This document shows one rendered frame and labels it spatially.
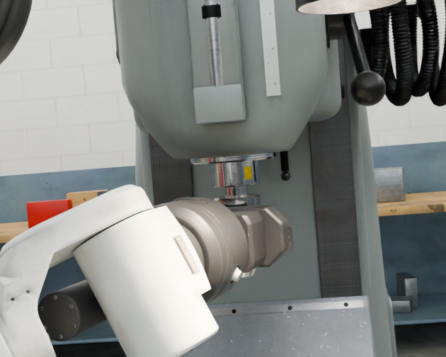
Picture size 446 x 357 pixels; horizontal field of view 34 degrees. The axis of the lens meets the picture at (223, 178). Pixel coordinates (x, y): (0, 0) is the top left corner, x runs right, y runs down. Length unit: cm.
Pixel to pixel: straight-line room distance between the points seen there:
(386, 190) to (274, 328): 337
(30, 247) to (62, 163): 467
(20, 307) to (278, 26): 33
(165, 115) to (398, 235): 441
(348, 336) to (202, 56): 61
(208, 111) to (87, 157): 451
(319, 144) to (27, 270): 69
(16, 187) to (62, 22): 117
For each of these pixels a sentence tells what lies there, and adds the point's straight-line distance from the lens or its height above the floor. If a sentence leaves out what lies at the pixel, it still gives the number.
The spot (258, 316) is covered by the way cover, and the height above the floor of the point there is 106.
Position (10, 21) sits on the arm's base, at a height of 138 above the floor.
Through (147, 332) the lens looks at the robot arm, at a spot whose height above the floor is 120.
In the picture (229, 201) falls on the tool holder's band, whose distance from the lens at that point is 71.
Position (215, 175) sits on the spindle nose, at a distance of 72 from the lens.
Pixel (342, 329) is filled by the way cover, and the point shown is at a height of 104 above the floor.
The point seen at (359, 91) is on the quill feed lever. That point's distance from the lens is 63.
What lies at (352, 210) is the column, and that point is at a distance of 111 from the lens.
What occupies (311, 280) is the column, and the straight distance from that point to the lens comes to 112.
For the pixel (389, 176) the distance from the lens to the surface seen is 443.
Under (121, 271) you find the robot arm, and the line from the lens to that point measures 50.
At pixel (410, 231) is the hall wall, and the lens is 503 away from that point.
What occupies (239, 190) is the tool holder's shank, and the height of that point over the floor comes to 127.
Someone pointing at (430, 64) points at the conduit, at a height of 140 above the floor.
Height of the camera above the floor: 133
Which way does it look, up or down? 3 degrees down
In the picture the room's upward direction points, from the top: 5 degrees counter-clockwise
